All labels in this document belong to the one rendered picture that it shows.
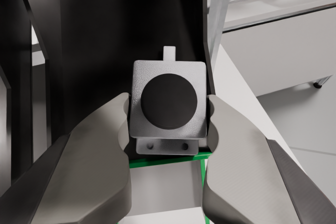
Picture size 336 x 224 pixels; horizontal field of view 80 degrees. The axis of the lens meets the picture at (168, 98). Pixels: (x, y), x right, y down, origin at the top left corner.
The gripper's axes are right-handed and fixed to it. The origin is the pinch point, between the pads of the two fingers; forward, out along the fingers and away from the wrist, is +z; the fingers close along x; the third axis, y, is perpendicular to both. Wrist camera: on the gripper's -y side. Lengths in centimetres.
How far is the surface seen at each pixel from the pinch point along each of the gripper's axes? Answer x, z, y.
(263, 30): 42, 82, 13
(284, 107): 89, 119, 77
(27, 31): -12.0, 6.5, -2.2
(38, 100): -16.7, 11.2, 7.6
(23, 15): -12.2, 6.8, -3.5
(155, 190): -1.6, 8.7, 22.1
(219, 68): 16, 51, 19
